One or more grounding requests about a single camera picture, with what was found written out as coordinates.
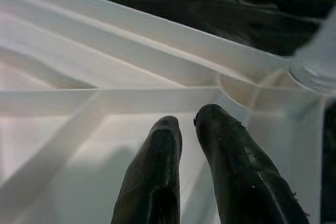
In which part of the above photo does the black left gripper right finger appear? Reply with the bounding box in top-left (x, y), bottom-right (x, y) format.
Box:
top-left (193, 104), bottom-right (311, 224)

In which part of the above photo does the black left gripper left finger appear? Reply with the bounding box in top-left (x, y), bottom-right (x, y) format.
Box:
top-left (110, 115), bottom-right (183, 224)

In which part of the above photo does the white plastic table top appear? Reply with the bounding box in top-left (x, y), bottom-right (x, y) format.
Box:
top-left (0, 0), bottom-right (336, 224)

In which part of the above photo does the white plastic table leg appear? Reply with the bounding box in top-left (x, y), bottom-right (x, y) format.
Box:
top-left (287, 6), bottom-right (336, 95)

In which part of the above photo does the black plastic cover sheet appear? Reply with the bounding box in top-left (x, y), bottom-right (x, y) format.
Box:
top-left (23, 0), bottom-right (336, 224)

